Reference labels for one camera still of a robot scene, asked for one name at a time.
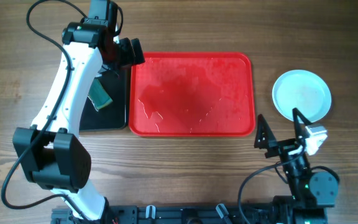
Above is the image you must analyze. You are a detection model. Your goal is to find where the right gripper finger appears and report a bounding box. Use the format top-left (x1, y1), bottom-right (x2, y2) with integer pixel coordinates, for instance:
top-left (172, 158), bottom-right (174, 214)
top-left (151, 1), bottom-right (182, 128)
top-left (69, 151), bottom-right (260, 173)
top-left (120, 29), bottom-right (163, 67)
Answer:
top-left (292, 108), bottom-right (311, 145)
top-left (254, 114), bottom-right (277, 149)

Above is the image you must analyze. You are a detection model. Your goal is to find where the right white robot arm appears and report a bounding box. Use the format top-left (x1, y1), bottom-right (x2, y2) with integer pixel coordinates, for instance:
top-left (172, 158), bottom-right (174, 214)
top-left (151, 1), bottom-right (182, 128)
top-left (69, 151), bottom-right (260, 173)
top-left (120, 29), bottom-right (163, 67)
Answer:
top-left (254, 108), bottom-right (340, 223)

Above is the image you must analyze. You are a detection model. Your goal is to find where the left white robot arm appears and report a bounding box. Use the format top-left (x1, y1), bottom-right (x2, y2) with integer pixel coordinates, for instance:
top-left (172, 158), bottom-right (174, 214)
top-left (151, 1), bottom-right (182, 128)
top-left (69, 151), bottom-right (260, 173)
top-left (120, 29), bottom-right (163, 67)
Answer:
top-left (12, 22), bottom-right (145, 223)

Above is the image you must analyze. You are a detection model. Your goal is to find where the mint plate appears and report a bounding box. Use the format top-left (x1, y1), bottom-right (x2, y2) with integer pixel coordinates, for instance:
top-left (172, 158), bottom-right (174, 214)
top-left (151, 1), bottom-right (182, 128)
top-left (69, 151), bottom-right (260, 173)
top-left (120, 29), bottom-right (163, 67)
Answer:
top-left (272, 70), bottom-right (332, 123)

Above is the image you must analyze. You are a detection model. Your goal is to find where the green yellow sponge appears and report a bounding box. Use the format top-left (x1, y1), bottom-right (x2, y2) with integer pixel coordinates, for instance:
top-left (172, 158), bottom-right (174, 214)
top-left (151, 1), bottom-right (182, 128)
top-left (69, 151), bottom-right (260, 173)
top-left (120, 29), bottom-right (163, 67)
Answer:
top-left (88, 79), bottom-right (113, 111)

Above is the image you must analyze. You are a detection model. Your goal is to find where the red plastic tray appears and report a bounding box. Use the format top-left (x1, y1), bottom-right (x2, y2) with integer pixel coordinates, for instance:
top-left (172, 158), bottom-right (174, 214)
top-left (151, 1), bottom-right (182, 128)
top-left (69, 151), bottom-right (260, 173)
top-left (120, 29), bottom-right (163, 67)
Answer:
top-left (129, 52), bottom-right (255, 137)

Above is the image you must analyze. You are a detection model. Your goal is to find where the black plastic tray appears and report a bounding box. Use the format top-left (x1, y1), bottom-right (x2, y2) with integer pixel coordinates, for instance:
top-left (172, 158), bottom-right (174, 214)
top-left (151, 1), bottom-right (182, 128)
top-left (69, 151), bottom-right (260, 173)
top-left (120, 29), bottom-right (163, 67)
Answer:
top-left (80, 70), bottom-right (130, 131)

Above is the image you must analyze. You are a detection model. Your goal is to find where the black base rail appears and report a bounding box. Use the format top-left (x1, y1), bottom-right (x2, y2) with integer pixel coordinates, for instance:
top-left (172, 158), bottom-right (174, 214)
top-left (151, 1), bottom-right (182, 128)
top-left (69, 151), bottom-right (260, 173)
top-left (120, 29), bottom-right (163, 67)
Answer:
top-left (50, 202), bottom-right (328, 224)

